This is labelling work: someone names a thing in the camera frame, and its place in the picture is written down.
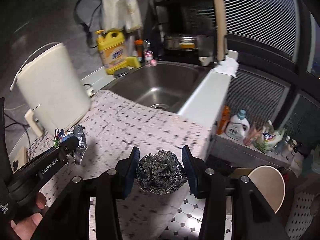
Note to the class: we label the green white refill bag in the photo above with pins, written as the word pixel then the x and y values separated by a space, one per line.
pixel 268 138

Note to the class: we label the aluminium foil ball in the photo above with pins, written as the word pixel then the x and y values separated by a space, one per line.
pixel 160 172

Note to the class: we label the hanging clear plastic bag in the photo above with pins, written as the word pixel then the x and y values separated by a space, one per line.
pixel 110 7
pixel 132 12

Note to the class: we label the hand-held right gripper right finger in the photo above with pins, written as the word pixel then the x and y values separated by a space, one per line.
pixel 191 172

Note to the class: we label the cream electric kettle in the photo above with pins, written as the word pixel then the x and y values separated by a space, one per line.
pixel 52 85

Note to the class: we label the black dish rack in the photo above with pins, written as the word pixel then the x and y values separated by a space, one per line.
pixel 160 1

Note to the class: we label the white round trash bin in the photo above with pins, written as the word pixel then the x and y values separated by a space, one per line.
pixel 267 187

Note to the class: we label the small pink label bottle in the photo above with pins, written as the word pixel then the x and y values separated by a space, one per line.
pixel 148 55

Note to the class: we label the white sink cabinet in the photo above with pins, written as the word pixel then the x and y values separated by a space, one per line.
pixel 215 97

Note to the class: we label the orange bottle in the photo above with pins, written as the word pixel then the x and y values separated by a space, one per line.
pixel 223 122

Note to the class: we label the pink packet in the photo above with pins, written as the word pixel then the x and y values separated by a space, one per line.
pixel 251 137

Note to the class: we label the stainless steel sink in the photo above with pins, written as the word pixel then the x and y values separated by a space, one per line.
pixel 162 80

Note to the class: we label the white black patterned tablecloth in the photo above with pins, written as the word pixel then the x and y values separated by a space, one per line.
pixel 130 125

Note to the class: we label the white soap tray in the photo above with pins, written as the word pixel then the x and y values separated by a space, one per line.
pixel 206 60

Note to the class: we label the white detergent bottle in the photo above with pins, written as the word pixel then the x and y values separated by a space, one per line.
pixel 236 130

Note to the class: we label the black sink stopper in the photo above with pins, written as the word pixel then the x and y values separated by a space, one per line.
pixel 121 72

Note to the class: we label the pile of wrappers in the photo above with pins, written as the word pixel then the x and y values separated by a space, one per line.
pixel 80 140

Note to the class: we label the yellow sponge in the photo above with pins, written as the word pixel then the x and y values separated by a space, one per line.
pixel 133 61

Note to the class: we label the shiny colourful wrapper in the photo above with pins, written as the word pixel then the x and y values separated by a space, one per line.
pixel 60 136

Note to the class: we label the dark pump bottle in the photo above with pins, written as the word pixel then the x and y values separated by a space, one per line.
pixel 299 150

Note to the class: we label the steel pot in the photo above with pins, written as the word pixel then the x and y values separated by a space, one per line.
pixel 177 41

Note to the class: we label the yellow dish soap bottle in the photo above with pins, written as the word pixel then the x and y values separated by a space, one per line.
pixel 112 52

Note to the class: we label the white pump bottle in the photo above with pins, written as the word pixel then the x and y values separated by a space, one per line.
pixel 291 148

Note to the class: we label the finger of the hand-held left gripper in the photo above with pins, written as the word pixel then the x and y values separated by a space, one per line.
pixel 50 166

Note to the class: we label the large wooden cutting board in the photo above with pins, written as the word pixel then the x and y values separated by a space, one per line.
pixel 220 25

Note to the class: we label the person's left hand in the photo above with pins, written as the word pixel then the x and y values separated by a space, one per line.
pixel 23 228

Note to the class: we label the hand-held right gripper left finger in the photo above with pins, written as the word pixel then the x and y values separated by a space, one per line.
pixel 131 172

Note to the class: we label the clear plastic bottle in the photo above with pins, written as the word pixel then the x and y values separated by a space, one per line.
pixel 282 145

